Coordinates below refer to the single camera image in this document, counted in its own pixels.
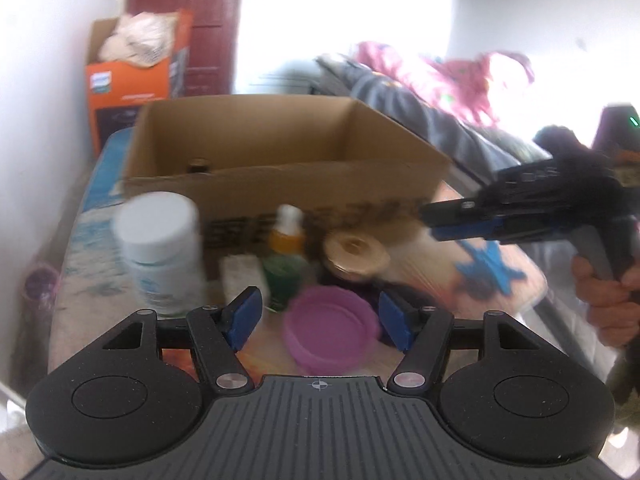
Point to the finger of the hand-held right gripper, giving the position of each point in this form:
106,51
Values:
460,220

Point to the white plug charger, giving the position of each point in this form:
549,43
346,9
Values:
242,277

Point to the brown cardboard box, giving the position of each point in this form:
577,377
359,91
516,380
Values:
280,135

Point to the printed seashell mat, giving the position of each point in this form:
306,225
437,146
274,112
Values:
430,270

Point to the orange cardboard box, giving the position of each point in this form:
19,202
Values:
130,90

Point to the blue toy plane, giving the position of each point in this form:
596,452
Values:
487,270

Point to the green liquid bottle orange cap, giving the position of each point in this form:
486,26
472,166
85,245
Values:
285,270

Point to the grey blanket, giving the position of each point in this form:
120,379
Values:
425,110

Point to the purple round container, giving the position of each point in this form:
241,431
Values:
42,285

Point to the purple plastic lid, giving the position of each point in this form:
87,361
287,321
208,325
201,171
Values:
327,330

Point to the dark jar with gold lid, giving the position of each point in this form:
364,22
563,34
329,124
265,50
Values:
355,255

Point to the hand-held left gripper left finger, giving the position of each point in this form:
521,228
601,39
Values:
245,315

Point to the red wooden door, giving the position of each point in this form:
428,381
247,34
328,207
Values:
200,15

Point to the person's right hand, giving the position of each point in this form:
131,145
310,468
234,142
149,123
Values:
605,305

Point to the white pill bottle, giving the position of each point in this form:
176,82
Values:
160,255

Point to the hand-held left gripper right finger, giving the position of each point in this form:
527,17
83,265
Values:
395,320

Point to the pink printed cloth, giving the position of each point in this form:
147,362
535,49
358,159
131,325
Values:
450,80

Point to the cream crumpled cloth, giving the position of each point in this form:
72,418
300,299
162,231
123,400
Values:
137,37

